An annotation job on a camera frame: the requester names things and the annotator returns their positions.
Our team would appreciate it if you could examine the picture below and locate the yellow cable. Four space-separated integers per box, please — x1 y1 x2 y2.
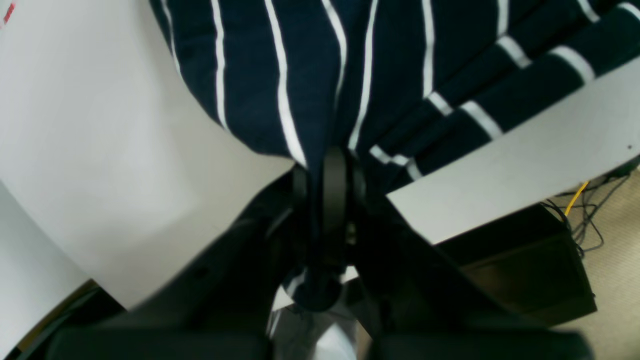
564 180 590 217

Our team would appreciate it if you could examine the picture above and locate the navy white striped t-shirt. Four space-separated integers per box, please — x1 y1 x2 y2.
149 0 640 313

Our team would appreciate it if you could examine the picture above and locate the black box under table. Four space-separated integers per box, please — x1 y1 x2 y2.
437 204 598 327

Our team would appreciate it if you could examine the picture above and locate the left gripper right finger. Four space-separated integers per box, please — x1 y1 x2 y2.
322 148 594 360

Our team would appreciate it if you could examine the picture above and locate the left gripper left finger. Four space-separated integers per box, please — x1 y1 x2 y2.
46 165 308 360

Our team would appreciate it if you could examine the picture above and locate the black floor cables left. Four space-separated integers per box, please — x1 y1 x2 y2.
540 167 640 258

